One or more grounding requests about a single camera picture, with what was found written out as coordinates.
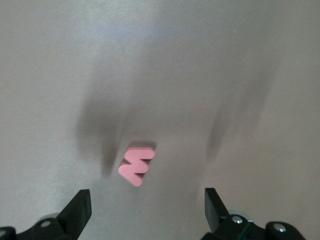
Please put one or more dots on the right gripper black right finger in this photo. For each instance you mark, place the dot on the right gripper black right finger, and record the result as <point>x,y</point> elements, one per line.
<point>212,207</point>

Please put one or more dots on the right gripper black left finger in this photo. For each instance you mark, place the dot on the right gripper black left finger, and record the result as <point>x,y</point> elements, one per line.
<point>77,210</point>

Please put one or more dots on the pinkish red lowercase w letter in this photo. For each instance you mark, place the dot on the pinkish red lowercase w letter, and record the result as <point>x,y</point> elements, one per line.
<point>132,162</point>

